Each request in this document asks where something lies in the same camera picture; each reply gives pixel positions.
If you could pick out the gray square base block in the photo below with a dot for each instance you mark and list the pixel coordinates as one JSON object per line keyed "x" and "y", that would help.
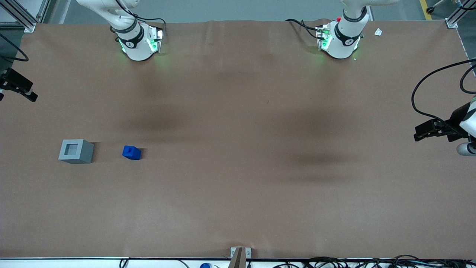
{"x": 85, "y": 152}

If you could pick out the slanted aluminium frame post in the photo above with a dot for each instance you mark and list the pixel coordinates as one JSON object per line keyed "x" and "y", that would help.
{"x": 22, "y": 18}

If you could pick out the brown upright bar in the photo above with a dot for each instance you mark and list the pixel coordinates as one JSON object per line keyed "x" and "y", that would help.
{"x": 238, "y": 260}

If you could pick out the brown paper table cover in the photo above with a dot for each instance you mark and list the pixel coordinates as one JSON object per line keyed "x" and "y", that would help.
{"x": 238, "y": 175}

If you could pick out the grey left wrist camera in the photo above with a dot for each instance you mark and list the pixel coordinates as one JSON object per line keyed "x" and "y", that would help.
{"x": 465, "y": 149}

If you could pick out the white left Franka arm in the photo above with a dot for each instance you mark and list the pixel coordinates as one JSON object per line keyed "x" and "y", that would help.
{"x": 344, "y": 41}

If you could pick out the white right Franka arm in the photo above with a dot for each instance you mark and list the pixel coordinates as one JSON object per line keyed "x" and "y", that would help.
{"x": 135, "y": 44}

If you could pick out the grey metal mounting plate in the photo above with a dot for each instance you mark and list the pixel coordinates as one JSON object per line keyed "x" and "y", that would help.
{"x": 248, "y": 252}

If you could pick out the black caster wheel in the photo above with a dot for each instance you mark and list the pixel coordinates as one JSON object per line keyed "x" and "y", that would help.
{"x": 430, "y": 10}

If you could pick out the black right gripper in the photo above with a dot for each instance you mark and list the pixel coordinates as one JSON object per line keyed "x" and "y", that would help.
{"x": 11, "y": 79}

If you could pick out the small white paper scrap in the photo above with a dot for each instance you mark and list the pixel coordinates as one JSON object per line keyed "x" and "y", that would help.
{"x": 378, "y": 32}

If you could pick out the thin aluminium frame bar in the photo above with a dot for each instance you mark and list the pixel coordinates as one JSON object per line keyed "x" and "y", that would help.
{"x": 44, "y": 9}

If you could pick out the small blue block part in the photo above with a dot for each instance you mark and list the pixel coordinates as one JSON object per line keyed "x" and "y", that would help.
{"x": 131, "y": 153}

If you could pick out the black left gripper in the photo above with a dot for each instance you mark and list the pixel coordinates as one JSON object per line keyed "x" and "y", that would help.
{"x": 454, "y": 123}

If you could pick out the aluminium frame post with bracket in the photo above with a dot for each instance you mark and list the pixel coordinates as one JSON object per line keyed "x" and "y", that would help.
{"x": 455, "y": 18}

